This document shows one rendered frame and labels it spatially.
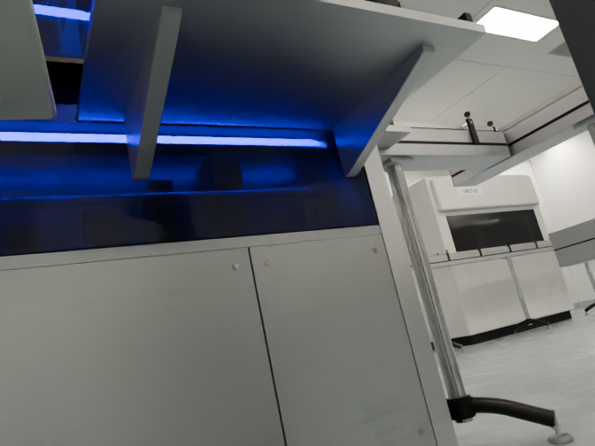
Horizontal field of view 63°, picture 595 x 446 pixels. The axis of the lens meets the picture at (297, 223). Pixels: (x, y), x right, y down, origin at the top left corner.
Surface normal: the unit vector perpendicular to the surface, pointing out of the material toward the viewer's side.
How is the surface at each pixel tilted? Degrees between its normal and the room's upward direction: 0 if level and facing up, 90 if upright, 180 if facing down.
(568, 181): 90
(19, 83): 180
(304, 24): 180
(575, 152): 90
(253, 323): 90
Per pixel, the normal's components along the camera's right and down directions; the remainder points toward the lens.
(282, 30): 0.21, 0.95
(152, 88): 0.35, 0.78
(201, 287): 0.45, -0.32
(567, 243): -0.87, 0.07
